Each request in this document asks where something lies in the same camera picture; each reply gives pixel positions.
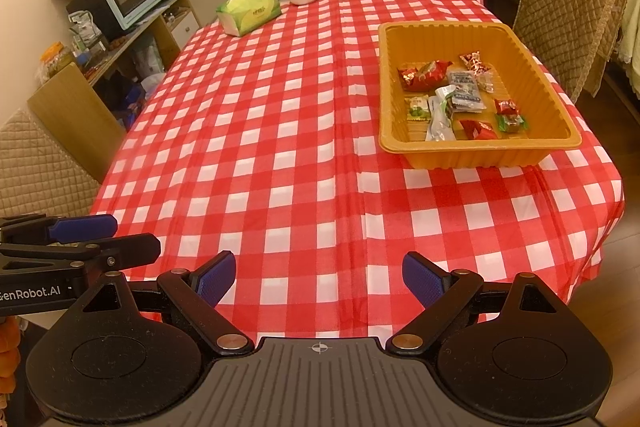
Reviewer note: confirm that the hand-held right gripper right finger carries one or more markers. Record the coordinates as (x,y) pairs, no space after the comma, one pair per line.
(422,279)

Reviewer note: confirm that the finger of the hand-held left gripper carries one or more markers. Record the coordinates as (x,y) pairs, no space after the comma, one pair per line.
(130,252)
(82,228)

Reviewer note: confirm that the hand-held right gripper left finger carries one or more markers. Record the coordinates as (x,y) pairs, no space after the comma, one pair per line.
(216,279)

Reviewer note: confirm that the red gold snack packet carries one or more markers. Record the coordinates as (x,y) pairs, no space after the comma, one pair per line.
(479,129)

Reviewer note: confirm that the silver green snack packet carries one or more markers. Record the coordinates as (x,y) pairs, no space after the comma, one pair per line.
(440,117)

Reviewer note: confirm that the yellow green candy packet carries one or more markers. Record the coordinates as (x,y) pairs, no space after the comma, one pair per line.
(417,108)

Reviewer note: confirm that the green candy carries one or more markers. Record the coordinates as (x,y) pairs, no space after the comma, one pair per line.
(511,123)

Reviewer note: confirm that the grey clear snack packet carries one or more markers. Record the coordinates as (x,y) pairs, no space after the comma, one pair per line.
(466,89)

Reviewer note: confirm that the clear candy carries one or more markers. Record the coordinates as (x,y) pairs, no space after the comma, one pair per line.
(486,83)

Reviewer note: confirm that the red printed snack packet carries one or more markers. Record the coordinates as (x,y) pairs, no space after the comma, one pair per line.
(435,71)

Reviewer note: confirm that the red white candy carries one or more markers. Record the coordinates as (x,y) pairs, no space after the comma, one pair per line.
(475,63)

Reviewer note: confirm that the orange plastic tray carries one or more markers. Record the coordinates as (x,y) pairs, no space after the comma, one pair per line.
(540,82)

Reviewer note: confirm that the person's left hand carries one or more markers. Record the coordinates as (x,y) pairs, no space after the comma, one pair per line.
(7,357)

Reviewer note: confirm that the tan quilted chair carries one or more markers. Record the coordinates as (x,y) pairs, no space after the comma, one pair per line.
(40,167)
(565,7)

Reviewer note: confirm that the wooden shelf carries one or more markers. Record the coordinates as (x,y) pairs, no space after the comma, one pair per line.
(65,102)

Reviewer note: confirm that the red checked tablecloth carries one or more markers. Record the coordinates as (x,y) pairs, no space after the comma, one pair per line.
(275,132)

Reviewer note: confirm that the jar with orange lid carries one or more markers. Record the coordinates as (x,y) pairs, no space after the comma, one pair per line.
(56,59)

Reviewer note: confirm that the black appliance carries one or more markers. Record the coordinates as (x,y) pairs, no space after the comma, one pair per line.
(87,9)

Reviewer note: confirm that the green tissue pack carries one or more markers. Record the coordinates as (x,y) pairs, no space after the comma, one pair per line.
(250,9)

